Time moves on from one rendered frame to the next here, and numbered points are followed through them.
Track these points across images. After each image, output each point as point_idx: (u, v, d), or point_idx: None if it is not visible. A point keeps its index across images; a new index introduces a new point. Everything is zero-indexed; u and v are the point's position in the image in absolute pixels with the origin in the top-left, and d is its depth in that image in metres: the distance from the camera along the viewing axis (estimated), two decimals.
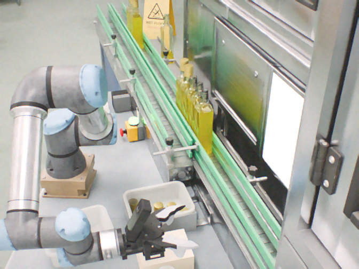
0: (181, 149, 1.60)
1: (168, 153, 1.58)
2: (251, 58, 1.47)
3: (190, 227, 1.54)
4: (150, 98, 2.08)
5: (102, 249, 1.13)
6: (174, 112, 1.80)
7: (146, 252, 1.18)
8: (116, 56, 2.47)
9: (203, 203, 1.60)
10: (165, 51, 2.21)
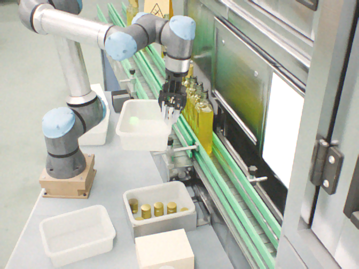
0: (181, 149, 1.60)
1: (168, 153, 1.58)
2: (251, 58, 1.47)
3: (190, 227, 1.54)
4: (150, 98, 2.08)
5: None
6: None
7: (181, 94, 1.36)
8: None
9: (203, 203, 1.60)
10: (165, 51, 2.21)
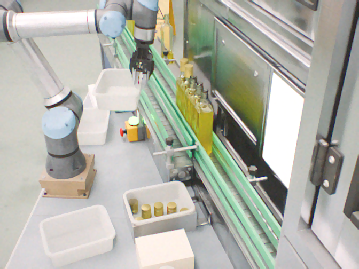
0: (181, 149, 1.60)
1: (168, 153, 1.58)
2: (251, 58, 1.47)
3: (190, 227, 1.54)
4: (150, 98, 2.08)
5: None
6: (174, 112, 1.80)
7: (148, 60, 1.58)
8: (116, 56, 2.47)
9: (203, 203, 1.60)
10: (165, 51, 2.21)
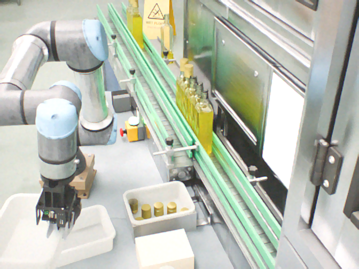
0: (181, 149, 1.60)
1: (168, 153, 1.58)
2: (251, 58, 1.47)
3: (190, 227, 1.54)
4: (150, 98, 2.08)
5: None
6: (174, 112, 1.80)
7: (65, 206, 0.94)
8: (116, 56, 2.47)
9: (203, 203, 1.60)
10: (165, 51, 2.21)
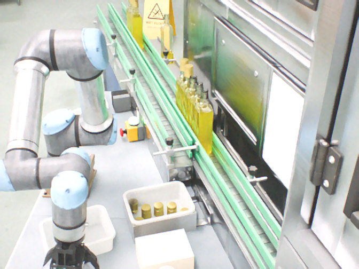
0: (181, 149, 1.60)
1: (168, 153, 1.58)
2: (251, 58, 1.47)
3: (190, 227, 1.54)
4: (150, 98, 2.08)
5: None
6: (174, 112, 1.80)
7: (76, 263, 1.04)
8: (116, 56, 2.47)
9: (203, 203, 1.60)
10: (165, 51, 2.21)
